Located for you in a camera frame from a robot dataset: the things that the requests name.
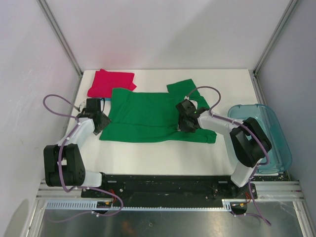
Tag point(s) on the left aluminium frame post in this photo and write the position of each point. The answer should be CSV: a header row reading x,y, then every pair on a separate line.
x,y
44,6

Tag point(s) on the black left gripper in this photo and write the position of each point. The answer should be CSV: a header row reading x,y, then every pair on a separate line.
x,y
105,121

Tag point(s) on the green t shirt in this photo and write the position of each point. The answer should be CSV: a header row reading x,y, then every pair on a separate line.
x,y
147,117

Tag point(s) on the teal plastic bin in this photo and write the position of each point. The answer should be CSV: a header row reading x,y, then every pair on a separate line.
x,y
280,154

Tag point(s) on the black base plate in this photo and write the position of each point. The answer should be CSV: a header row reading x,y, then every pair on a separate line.
x,y
170,189

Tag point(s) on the aluminium front rail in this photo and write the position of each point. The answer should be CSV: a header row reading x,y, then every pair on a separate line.
x,y
266,191

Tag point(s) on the white slotted cable duct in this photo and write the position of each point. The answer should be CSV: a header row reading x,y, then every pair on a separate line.
x,y
100,205

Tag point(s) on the aluminium frame post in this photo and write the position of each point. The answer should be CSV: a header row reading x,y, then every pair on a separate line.
x,y
44,6
284,20

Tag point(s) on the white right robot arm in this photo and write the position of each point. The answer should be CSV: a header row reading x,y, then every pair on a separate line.
x,y
246,142

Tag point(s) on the folded red t shirt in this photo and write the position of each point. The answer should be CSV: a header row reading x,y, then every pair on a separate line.
x,y
104,82

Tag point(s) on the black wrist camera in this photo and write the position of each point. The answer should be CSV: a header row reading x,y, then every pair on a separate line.
x,y
186,108
93,105

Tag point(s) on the right aluminium frame post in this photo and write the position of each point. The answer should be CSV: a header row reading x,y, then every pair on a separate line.
x,y
284,20

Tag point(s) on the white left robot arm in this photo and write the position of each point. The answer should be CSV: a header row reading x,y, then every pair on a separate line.
x,y
63,163

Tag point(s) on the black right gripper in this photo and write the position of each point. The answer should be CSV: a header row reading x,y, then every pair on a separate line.
x,y
188,129

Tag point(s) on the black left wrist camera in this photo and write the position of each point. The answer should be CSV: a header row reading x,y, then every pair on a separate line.
x,y
93,105

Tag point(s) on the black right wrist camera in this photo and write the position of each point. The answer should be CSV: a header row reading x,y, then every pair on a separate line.
x,y
186,108

